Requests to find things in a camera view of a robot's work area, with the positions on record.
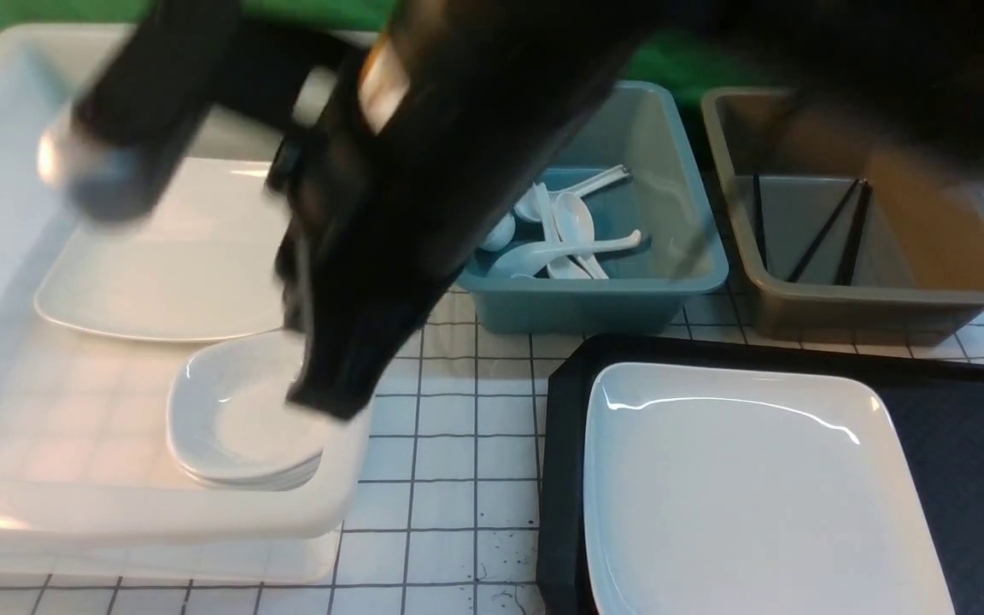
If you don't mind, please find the green cloth backdrop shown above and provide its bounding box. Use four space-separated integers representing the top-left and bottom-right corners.
0 0 800 86

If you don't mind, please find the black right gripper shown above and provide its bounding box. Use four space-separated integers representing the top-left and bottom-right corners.
268 34 630 421

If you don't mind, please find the brown plastic bin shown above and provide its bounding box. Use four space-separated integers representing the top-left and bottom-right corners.
700 87 984 345

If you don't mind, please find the blue plastic bin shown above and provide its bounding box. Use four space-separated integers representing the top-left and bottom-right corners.
457 81 729 335

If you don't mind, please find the white rice plate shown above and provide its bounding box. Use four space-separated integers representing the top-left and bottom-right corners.
582 362 954 614

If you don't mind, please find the white square plate in bin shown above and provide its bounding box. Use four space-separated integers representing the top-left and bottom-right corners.
34 157 288 343

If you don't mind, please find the small white bowl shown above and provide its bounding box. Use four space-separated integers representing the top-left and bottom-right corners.
179 454 324 493
167 331 331 476

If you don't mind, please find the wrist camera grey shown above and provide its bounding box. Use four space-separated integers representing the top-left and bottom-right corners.
38 1 243 226

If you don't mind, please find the black chopstick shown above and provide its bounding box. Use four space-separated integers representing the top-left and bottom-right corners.
751 173 769 270
833 179 872 285
788 179 863 283

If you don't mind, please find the black serving tray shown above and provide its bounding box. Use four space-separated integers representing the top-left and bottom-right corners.
536 334 984 614

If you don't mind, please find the large white plastic bin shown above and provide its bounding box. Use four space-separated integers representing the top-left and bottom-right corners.
0 23 371 584

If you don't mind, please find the white spoon long handle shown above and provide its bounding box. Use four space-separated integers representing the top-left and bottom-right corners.
512 165 632 223

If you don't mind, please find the small white bowl in bin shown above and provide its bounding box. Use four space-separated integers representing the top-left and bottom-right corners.
179 454 324 493

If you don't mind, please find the white spoon centre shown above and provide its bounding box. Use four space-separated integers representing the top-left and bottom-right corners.
539 192 609 279

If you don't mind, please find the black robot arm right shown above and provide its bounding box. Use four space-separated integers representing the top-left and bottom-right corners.
276 1 984 420

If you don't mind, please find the white spoon left pair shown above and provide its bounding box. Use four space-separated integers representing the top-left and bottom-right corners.
477 213 517 253

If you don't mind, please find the white soup spoon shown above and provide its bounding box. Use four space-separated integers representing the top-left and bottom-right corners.
487 230 643 278

